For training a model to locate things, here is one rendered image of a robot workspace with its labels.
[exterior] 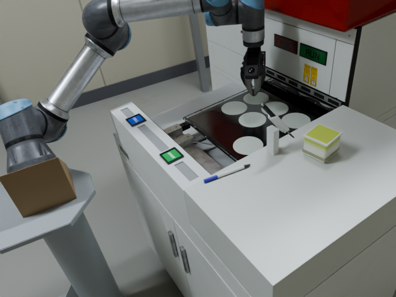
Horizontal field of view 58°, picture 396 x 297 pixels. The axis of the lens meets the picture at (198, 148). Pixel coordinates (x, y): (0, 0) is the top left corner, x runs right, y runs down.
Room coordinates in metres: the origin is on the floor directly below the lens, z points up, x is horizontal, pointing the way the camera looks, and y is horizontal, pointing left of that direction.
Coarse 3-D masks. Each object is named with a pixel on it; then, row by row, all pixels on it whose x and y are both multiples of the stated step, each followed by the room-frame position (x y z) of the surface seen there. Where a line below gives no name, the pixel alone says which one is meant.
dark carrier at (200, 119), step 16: (240, 96) 1.24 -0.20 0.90; (272, 96) 1.20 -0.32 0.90; (208, 112) 1.16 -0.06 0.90; (288, 112) 1.08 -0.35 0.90; (304, 112) 1.06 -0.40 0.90; (208, 128) 1.05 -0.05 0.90; (224, 128) 1.03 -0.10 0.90; (240, 128) 1.02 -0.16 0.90; (256, 128) 1.01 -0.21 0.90; (224, 144) 0.94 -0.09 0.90
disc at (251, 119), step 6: (246, 114) 1.10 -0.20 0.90; (252, 114) 1.10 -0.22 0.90; (258, 114) 1.09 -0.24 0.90; (240, 120) 1.07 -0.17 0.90; (246, 120) 1.06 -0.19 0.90; (252, 120) 1.06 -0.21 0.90; (258, 120) 1.05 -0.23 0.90; (264, 120) 1.05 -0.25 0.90; (246, 126) 1.03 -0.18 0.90; (252, 126) 1.02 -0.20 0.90; (258, 126) 1.02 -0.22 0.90
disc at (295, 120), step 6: (288, 114) 1.06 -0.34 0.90; (294, 114) 1.06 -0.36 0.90; (300, 114) 1.05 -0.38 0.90; (282, 120) 1.03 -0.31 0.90; (288, 120) 1.03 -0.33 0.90; (294, 120) 1.02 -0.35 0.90; (300, 120) 1.02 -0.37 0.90; (306, 120) 1.01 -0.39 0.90; (288, 126) 0.99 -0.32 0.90; (294, 126) 0.99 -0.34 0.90; (300, 126) 0.98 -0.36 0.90
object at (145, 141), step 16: (112, 112) 1.16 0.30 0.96; (128, 112) 1.15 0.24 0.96; (128, 128) 1.03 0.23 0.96; (144, 128) 1.02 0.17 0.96; (160, 128) 1.00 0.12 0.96; (128, 144) 1.06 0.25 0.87; (144, 144) 0.92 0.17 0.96; (160, 144) 0.92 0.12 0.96; (176, 144) 0.90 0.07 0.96; (144, 160) 0.93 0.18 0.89; (160, 160) 0.83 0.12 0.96; (192, 160) 0.81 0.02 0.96; (160, 176) 0.83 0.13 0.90; (176, 176) 0.75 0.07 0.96; (192, 176) 0.75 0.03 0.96; (208, 176) 0.73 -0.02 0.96; (176, 192) 0.74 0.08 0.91
